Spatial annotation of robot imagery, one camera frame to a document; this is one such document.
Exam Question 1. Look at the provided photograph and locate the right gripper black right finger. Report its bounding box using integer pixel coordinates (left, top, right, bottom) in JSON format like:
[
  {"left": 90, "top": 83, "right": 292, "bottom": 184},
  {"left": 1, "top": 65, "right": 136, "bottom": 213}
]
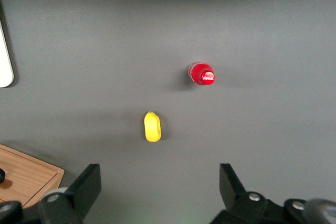
[{"left": 209, "top": 163, "right": 316, "bottom": 224}]

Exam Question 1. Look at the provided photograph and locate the beige plastic tray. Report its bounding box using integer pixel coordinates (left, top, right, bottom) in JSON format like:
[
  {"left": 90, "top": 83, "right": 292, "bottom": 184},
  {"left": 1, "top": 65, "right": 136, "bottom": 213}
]
[{"left": 0, "top": 19, "right": 15, "bottom": 89}]

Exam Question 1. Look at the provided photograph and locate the yellow lemon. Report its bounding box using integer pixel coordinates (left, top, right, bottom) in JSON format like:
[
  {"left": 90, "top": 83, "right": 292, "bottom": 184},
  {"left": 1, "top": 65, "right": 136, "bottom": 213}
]
[{"left": 143, "top": 111, "right": 162, "bottom": 143}]

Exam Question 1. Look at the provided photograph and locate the wooden drawer cabinet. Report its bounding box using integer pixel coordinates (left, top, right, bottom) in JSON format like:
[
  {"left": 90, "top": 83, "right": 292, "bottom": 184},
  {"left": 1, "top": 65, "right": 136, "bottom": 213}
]
[{"left": 0, "top": 144, "right": 65, "bottom": 209}]

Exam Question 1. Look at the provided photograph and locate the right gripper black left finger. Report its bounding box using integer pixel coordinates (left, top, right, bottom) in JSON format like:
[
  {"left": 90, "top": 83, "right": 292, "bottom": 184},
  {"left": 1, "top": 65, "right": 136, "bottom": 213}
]
[{"left": 0, "top": 163, "right": 102, "bottom": 224}]

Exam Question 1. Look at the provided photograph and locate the red cola bottle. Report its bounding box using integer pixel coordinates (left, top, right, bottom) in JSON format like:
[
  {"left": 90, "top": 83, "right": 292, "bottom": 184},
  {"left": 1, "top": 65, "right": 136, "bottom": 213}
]
[{"left": 187, "top": 61, "right": 216, "bottom": 87}]

